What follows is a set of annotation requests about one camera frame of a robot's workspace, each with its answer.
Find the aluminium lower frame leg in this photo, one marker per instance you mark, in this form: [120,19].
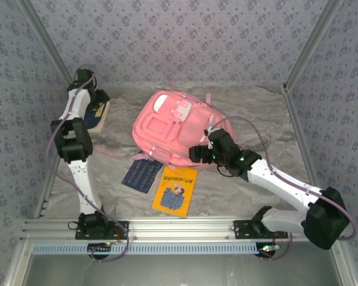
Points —
[16,265]
[346,268]

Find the grey metal panel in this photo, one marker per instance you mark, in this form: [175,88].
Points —
[179,271]

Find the thick navy book yellow label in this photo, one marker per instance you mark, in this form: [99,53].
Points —
[97,122]

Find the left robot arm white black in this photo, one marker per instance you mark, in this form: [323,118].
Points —
[77,143]

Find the orange book blue illustration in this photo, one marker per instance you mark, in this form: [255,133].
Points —
[176,193]

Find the pink student backpack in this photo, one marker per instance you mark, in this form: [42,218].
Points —
[173,134]

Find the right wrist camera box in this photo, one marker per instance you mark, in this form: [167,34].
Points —
[210,131]

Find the black controller board with LEDs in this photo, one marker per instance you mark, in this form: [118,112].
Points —
[268,249]
[100,249]

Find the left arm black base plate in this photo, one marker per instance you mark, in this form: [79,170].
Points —
[119,229]

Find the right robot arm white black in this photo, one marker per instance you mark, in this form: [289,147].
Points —
[286,184]

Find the aluminium mounting rail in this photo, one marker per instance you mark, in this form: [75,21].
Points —
[179,228]

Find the aluminium frame post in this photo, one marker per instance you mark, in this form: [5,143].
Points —
[313,44]
[47,47]

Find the aluminium side rail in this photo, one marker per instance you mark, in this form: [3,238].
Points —
[42,196]
[299,134]

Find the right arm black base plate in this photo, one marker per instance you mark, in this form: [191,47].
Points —
[241,231]

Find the thin navy booklet white print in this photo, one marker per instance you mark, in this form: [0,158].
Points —
[141,175]

